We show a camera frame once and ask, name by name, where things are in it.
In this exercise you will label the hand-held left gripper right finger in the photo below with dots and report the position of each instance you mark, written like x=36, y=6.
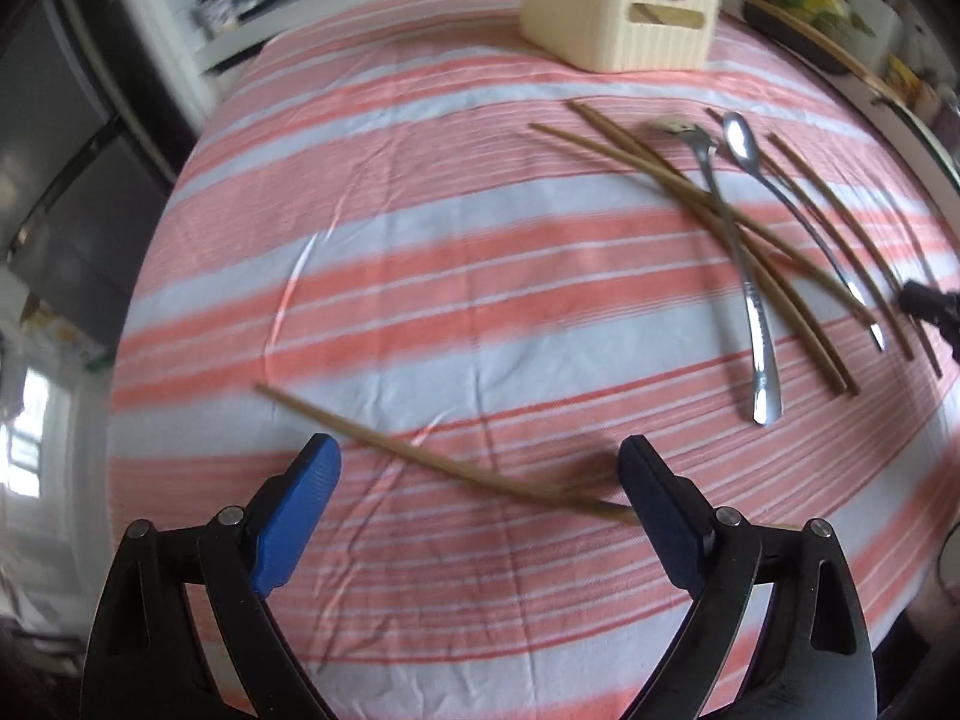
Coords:
x=664, y=521

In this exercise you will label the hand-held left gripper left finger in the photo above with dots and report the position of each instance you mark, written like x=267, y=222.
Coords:
x=296, y=517

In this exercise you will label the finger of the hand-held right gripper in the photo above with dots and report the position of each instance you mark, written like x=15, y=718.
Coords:
x=928, y=301

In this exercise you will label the silver metal fork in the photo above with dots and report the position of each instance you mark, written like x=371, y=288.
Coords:
x=761, y=360

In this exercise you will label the silver metal spoon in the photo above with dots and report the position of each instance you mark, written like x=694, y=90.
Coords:
x=739, y=139

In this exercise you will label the cream ribbed utensil holder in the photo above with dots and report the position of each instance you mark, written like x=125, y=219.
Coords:
x=600, y=7

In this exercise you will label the yellow snack packet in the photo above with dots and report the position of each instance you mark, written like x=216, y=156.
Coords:
x=904, y=75

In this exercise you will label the white carton box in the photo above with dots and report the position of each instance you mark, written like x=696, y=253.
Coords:
x=877, y=30

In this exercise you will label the red white striped tablecloth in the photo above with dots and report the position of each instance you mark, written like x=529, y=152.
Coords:
x=450, y=277

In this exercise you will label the bright window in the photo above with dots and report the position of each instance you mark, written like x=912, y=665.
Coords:
x=22, y=435

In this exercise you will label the dark oblong tray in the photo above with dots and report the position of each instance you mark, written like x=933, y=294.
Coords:
x=795, y=37

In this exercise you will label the steel refrigerator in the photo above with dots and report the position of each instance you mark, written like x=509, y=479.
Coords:
x=67, y=165

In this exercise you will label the glass jar with dark lid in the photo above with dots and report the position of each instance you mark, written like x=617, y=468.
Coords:
x=216, y=11

